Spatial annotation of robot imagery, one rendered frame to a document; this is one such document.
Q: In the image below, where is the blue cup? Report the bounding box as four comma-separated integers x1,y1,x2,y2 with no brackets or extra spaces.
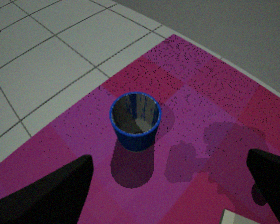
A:
109,91,161,153

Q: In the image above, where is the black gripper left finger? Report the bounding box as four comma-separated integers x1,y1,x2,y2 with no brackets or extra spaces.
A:
0,155,93,224

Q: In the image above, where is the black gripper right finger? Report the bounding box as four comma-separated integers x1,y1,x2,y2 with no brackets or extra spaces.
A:
246,148,280,221

